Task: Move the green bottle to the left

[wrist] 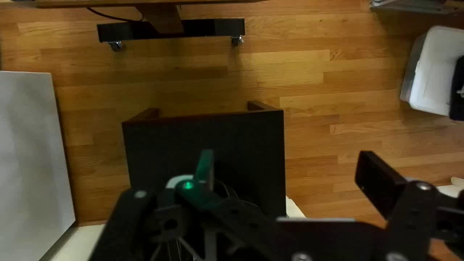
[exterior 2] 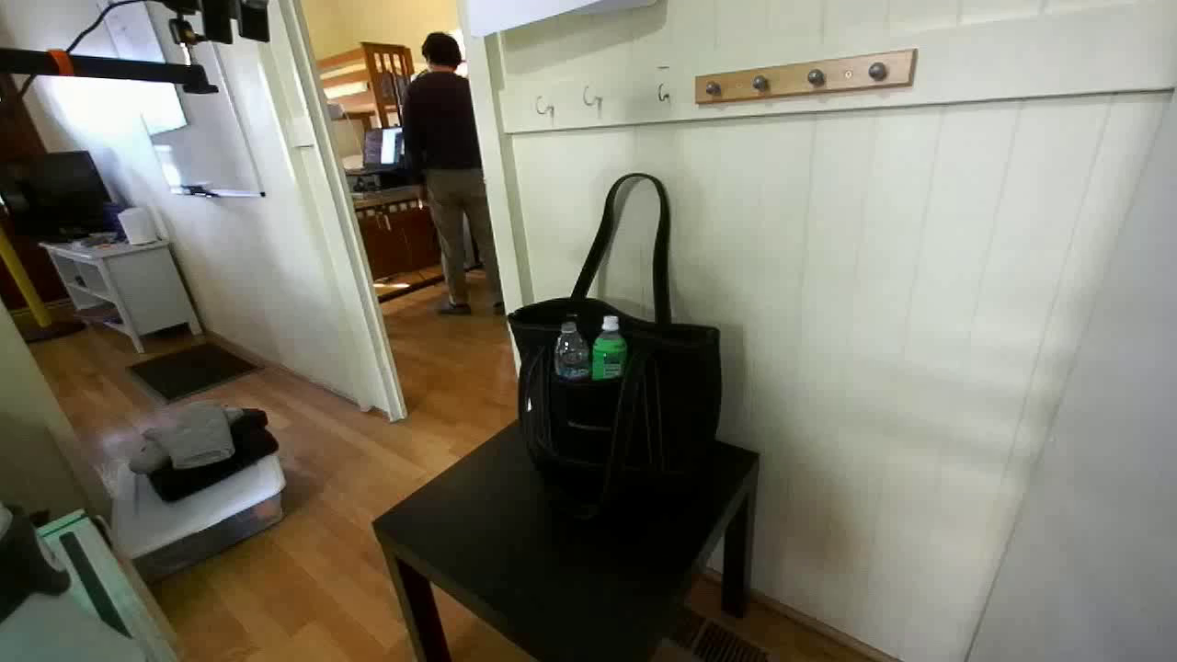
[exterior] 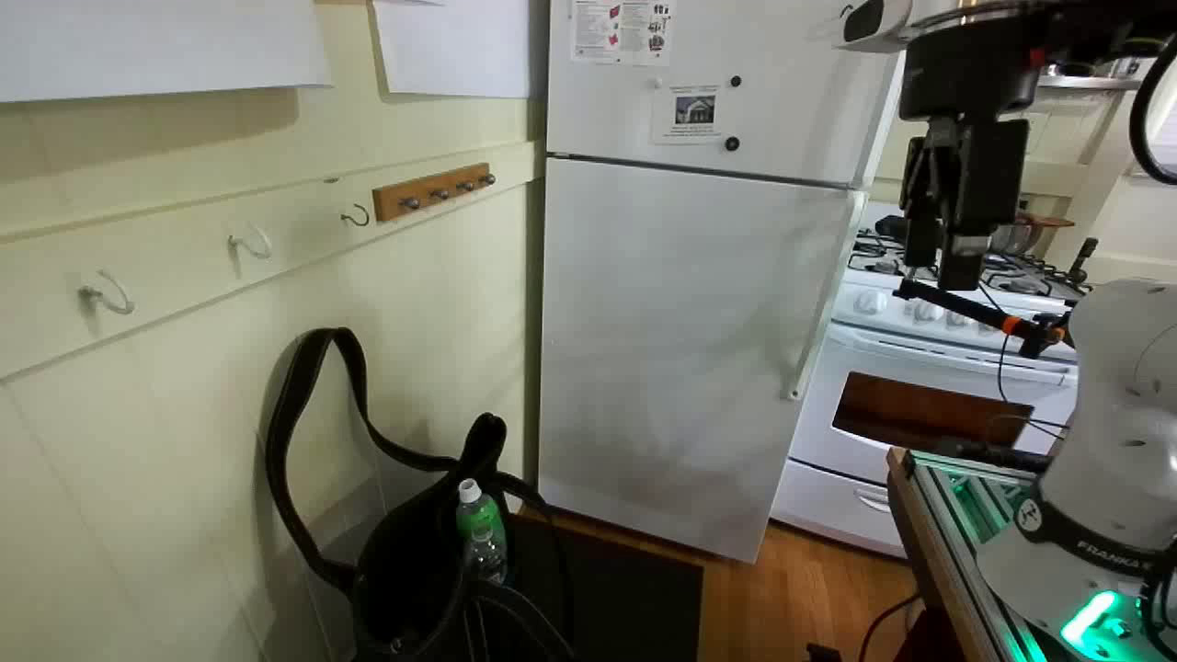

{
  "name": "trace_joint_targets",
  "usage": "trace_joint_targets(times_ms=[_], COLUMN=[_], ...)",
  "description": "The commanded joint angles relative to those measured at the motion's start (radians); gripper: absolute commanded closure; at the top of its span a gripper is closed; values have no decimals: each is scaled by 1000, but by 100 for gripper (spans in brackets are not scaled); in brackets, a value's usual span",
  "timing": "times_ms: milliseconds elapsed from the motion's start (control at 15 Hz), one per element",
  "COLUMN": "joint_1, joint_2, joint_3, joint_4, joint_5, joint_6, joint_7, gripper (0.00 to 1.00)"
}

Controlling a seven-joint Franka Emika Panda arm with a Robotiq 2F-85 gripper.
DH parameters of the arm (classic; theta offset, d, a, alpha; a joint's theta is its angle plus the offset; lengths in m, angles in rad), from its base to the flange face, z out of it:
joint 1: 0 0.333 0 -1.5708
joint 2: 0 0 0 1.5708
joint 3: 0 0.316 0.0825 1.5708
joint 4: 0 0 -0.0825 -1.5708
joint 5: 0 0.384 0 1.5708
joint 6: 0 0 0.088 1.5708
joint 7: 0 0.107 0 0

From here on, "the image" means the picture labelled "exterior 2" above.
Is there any person in dark sweater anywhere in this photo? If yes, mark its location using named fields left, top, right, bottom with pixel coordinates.
left=401, top=29, right=503, bottom=320

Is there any dark door mat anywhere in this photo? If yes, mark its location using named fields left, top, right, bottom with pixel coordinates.
left=124, top=339, right=259, bottom=406

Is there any black monitor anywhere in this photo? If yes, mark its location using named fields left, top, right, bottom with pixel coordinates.
left=20, top=146, right=122, bottom=248

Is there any black object on cart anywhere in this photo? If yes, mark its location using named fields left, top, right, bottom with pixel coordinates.
left=0, top=507, right=75, bottom=622

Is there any wooden shelf furniture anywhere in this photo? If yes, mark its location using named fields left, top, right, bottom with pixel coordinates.
left=313, top=40, right=415, bottom=124

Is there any white door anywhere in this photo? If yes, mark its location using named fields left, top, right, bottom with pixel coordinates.
left=154, top=0, right=411, bottom=423

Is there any green plastic bottle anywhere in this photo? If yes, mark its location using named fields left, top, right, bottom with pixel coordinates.
left=588, top=312, right=634, bottom=383

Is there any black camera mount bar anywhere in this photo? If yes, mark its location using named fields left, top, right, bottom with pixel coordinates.
left=0, top=46, right=220, bottom=97

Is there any grey folded cloth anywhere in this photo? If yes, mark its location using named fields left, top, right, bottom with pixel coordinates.
left=128, top=402, right=241, bottom=480

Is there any black folded cloth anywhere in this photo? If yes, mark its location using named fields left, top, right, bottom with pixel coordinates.
left=145, top=407, right=282, bottom=507

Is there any brown wooden cabinet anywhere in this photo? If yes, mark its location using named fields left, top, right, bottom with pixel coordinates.
left=351, top=182, right=444, bottom=284

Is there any black tote bag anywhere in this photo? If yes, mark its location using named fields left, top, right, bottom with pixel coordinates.
left=503, top=168, right=730, bottom=520

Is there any clear plastic water bottle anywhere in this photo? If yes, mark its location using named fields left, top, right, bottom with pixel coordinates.
left=553, top=320, right=598, bottom=383

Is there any small white box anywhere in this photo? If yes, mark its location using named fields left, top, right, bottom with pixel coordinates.
left=116, top=204, right=165, bottom=248

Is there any open laptop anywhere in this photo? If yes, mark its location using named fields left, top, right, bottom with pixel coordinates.
left=362, top=123, right=410, bottom=173

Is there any white flat box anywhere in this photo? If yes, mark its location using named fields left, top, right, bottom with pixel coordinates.
left=106, top=453, right=291, bottom=581

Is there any white side table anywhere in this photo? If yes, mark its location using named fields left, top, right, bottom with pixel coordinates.
left=41, top=231, right=208, bottom=358

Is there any black side table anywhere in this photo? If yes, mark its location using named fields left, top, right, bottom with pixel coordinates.
left=368, top=421, right=764, bottom=662

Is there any wooden peg rack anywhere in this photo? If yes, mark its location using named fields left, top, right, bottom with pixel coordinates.
left=693, top=46, right=919, bottom=112

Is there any yellow pole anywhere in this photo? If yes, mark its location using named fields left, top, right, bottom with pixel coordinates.
left=0, top=226, right=54, bottom=331

